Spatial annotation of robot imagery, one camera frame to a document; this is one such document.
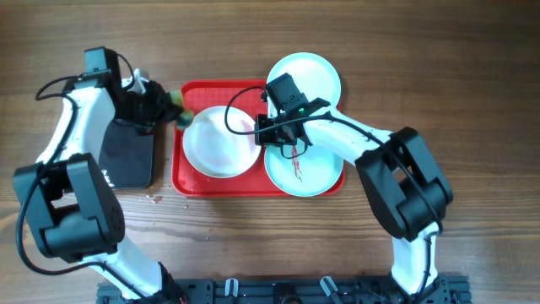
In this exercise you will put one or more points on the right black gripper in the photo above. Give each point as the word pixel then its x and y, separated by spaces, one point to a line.
pixel 266 139

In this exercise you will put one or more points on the black rectangular water tray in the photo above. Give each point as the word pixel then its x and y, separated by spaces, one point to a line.
pixel 127 157

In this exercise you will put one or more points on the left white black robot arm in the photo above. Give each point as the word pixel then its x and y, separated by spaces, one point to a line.
pixel 65 199

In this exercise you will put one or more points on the light blue plate bottom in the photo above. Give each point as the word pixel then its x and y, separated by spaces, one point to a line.
pixel 303 170

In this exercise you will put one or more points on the light blue plate top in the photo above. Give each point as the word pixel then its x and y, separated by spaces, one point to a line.
pixel 313 75

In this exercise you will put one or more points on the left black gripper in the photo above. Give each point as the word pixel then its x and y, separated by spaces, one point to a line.
pixel 166 111

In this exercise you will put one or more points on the white plate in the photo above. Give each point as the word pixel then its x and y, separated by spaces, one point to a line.
pixel 217 143

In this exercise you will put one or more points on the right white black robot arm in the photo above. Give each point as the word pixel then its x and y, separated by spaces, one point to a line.
pixel 407 191

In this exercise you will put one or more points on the green and yellow sponge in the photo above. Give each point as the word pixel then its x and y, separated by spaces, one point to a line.
pixel 185 116

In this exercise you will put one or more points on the light blue plate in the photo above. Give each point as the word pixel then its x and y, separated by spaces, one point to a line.
pixel 303 170
pixel 313 75

